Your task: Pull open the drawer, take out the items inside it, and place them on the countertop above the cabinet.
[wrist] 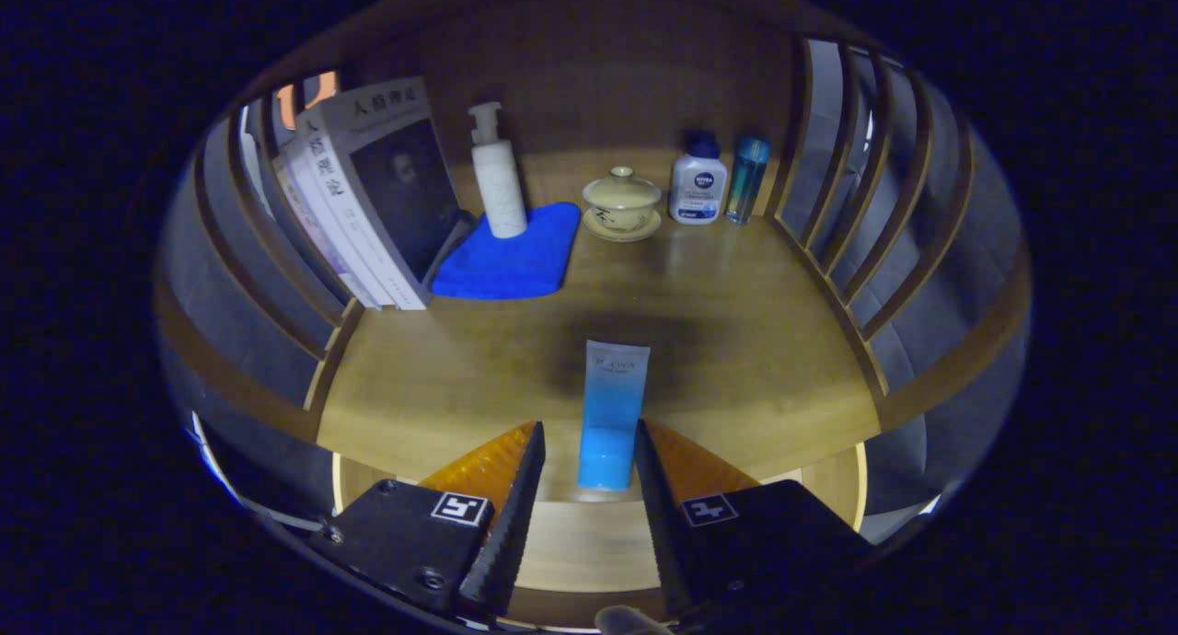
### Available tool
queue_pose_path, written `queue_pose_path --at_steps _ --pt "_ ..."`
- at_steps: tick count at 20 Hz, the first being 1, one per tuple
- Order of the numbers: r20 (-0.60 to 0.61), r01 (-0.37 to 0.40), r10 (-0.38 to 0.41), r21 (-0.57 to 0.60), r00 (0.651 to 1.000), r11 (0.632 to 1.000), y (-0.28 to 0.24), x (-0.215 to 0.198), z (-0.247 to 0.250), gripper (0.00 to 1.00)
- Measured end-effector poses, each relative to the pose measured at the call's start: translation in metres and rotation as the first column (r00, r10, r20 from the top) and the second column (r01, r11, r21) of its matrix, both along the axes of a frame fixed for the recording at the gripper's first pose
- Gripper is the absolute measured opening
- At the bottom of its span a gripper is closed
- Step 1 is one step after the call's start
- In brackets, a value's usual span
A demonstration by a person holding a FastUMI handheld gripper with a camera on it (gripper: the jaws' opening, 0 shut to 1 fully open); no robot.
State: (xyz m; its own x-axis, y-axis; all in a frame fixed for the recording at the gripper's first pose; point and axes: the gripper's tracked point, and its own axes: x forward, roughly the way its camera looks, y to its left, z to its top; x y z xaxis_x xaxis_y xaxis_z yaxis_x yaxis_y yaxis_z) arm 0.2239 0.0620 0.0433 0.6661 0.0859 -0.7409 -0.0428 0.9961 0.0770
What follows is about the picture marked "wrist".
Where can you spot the white pump bottle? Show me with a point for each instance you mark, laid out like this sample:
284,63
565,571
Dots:
500,189

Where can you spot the white book with dark cover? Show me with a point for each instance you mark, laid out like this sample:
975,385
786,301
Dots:
405,193

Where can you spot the pale purple book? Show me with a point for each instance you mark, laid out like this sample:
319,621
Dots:
313,225

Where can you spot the wooden drawer with black knob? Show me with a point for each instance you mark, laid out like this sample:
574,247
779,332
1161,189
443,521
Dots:
589,543

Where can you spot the blue folded cloth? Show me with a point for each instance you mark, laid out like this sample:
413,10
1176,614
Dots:
502,262

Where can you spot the blue cosmetic tube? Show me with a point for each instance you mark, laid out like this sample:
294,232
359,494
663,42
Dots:
612,414

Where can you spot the white bottle with blue cap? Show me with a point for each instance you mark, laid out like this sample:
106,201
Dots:
698,189

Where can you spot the wooden cabinet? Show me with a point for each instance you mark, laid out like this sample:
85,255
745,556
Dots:
598,64

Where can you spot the beige lidded teacup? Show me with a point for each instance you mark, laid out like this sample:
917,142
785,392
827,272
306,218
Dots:
622,204

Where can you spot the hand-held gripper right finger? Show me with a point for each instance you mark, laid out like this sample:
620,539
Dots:
655,525

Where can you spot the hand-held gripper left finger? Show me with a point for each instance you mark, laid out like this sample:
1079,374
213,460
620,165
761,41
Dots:
515,525

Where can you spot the teal bottle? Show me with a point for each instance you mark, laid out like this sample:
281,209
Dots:
745,182

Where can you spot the wooden countertop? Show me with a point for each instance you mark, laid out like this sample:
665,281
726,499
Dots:
736,340

